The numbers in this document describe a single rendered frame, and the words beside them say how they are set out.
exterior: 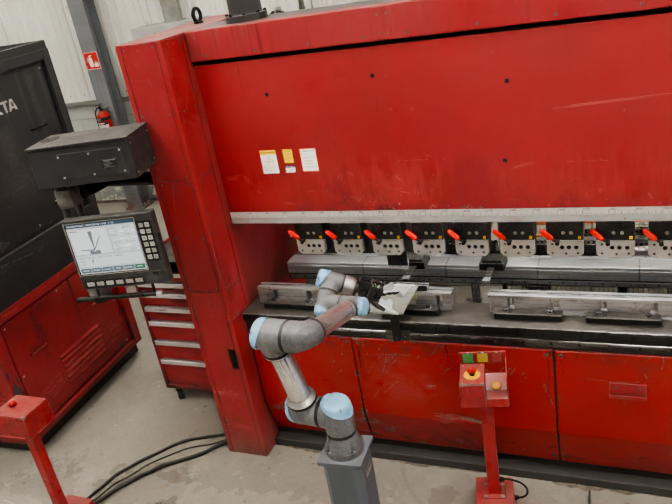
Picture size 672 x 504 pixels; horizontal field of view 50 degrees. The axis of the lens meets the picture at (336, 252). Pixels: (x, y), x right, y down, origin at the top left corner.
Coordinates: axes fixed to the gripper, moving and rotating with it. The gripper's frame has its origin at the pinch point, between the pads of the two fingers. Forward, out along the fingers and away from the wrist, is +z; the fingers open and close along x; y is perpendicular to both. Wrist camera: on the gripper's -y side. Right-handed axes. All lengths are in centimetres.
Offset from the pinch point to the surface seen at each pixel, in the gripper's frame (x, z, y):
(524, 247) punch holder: 34, 49, 23
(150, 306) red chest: 98, -121, -125
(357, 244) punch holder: 55, -18, -13
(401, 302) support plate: 30.7, 7.3, -21.2
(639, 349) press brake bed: 7, 104, 7
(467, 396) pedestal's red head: -10, 41, -30
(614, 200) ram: 28, 71, 59
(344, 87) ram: 63, -46, 58
